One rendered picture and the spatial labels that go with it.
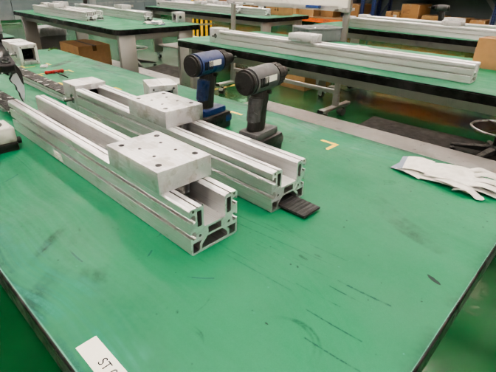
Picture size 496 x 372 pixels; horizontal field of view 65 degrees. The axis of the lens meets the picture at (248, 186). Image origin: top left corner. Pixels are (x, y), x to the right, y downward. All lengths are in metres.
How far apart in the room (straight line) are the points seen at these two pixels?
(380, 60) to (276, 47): 0.67
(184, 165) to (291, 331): 0.31
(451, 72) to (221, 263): 1.68
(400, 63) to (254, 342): 1.82
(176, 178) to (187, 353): 0.28
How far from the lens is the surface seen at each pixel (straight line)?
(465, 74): 2.09
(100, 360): 0.52
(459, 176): 0.98
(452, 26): 3.97
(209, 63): 1.09
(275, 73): 0.95
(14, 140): 1.14
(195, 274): 0.61
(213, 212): 0.66
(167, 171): 0.63
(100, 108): 1.21
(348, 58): 2.28
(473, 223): 0.84
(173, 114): 0.93
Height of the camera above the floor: 1.17
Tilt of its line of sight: 28 degrees down
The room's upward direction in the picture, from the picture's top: 1 degrees clockwise
